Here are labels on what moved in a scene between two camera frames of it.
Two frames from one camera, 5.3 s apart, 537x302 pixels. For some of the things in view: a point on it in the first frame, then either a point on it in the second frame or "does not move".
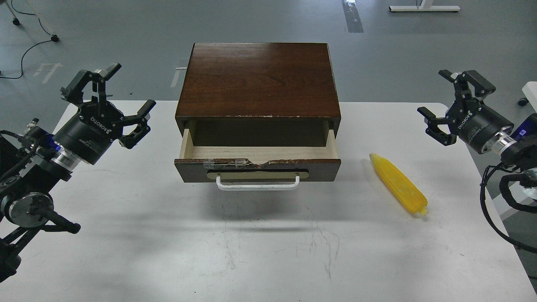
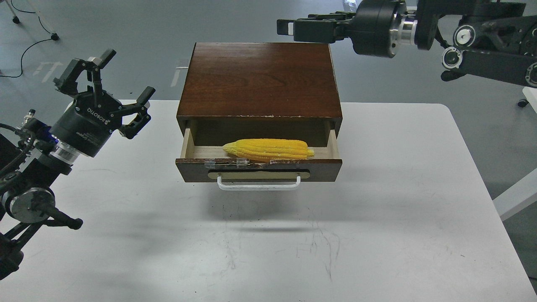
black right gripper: [475, 123] → [372, 22]
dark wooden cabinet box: [259, 94] does not move
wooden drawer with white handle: [257, 168] does not move
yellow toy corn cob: [410, 196] → [263, 150]
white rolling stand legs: [54, 37] does not move
